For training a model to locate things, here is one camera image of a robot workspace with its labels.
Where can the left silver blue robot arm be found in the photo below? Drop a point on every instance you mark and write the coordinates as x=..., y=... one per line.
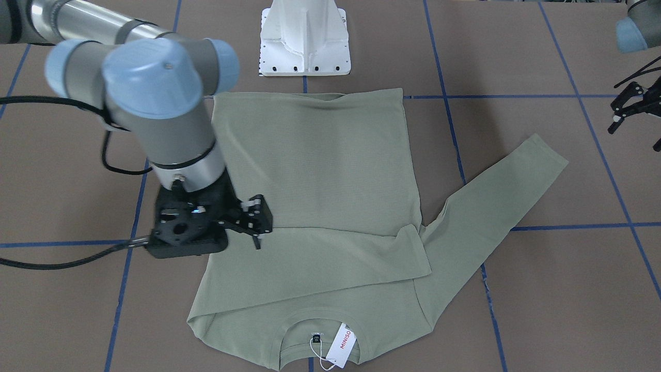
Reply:
x=638, y=31

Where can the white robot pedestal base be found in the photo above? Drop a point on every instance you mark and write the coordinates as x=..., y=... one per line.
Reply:
x=304, y=38

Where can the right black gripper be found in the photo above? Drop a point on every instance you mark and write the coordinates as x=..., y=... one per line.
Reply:
x=227, y=196

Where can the green long-sleeve shirt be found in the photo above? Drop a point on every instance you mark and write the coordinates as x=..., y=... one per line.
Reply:
x=348, y=243

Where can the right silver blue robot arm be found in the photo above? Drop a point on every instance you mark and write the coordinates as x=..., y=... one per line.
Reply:
x=140, y=78

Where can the white Miniso hang tag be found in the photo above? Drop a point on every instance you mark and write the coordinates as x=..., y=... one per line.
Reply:
x=343, y=343

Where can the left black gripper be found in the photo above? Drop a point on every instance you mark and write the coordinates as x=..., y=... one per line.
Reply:
x=633, y=100

